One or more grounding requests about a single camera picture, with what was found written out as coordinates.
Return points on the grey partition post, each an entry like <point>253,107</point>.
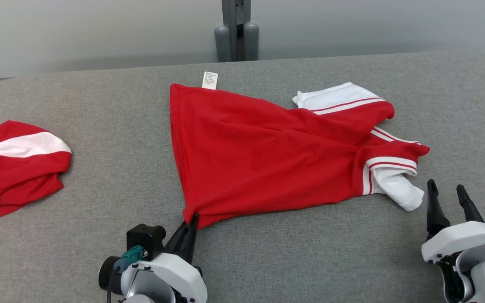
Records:
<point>236,38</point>

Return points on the red shorts with white stripe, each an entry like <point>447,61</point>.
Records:
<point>15,176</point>

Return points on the red white jersey shirt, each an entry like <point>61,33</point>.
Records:
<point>246,160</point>

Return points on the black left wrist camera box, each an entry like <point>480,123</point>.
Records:
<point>143,240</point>

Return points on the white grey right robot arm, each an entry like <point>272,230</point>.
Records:
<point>482,277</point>

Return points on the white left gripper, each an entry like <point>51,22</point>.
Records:
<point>179,273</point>

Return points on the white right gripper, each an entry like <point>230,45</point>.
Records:
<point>457,240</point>

